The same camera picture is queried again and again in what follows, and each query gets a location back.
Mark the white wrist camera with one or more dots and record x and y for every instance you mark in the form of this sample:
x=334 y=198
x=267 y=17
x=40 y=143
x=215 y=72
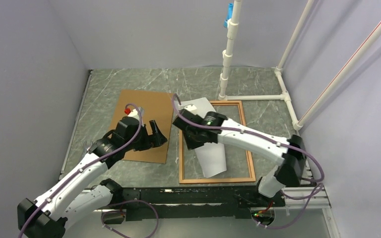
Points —
x=134 y=113
x=191 y=108

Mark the aluminium rail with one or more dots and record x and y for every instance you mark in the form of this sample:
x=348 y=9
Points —
x=306 y=198

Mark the blue clip on pipe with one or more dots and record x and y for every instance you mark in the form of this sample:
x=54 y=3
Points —
x=229 y=14

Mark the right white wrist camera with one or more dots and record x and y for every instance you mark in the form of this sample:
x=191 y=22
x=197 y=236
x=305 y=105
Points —
x=191 y=108

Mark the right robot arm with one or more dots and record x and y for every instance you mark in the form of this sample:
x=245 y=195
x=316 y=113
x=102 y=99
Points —
x=284 y=152

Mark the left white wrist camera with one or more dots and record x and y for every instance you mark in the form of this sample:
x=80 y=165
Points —
x=134 y=113

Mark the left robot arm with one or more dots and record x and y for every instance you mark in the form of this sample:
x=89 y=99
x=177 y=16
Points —
x=52 y=213

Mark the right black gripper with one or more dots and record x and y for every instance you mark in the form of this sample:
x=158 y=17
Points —
x=192 y=145

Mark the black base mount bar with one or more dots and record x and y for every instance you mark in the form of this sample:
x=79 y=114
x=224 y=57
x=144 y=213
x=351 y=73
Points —
x=191 y=202

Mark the silver wrench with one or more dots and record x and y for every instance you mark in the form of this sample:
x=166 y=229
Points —
x=86 y=145

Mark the landscape photo print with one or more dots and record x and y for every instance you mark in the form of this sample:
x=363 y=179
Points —
x=211 y=156

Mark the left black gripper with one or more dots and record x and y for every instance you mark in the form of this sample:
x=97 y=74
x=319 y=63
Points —
x=158 y=139

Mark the wooden picture frame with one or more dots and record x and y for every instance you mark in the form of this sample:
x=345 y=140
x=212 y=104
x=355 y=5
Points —
x=249 y=158

